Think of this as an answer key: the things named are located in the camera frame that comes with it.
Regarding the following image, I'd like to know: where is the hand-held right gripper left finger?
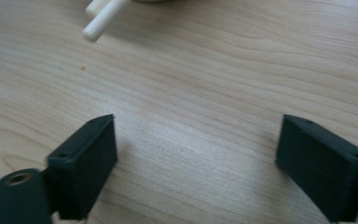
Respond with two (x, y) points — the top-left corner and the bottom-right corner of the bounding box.
(46, 113), (118, 221)

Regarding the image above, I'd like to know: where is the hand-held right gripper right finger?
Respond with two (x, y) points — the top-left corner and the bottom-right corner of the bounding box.
(275, 114), (358, 224)

